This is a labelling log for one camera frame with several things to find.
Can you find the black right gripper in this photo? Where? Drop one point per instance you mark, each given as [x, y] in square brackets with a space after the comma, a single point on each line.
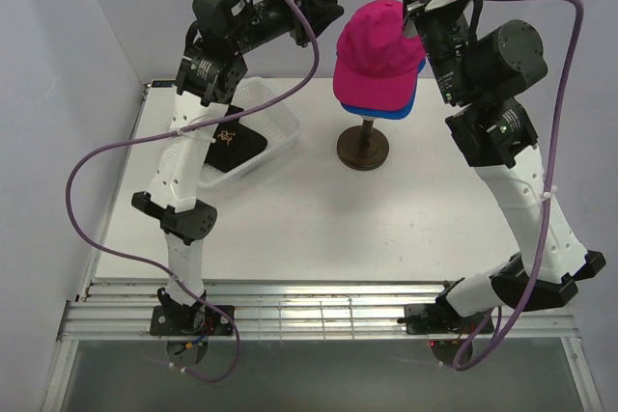
[416, 6]

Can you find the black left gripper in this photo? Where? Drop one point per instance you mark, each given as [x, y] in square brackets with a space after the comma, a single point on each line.
[320, 9]

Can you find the magenta baseball cap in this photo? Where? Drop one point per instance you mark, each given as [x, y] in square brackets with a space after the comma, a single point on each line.
[373, 41]

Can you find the blue baseball cap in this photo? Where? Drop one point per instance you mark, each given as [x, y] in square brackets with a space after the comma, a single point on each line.
[388, 97]

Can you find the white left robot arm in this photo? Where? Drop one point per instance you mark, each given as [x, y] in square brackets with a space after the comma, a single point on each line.
[222, 32]

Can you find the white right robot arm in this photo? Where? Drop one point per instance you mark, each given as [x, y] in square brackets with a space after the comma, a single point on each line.
[483, 77]

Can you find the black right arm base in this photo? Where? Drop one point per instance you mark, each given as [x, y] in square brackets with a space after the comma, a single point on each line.
[428, 319]

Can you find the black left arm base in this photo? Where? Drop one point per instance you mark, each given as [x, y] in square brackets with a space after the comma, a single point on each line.
[170, 318]

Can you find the white plastic basket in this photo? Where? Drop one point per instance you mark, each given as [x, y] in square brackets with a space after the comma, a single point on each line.
[278, 124]

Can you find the dark wooden mannequin stand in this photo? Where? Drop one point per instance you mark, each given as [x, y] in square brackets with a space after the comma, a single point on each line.
[363, 147]

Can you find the aluminium rail frame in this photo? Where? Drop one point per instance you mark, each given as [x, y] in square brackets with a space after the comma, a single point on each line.
[319, 262]

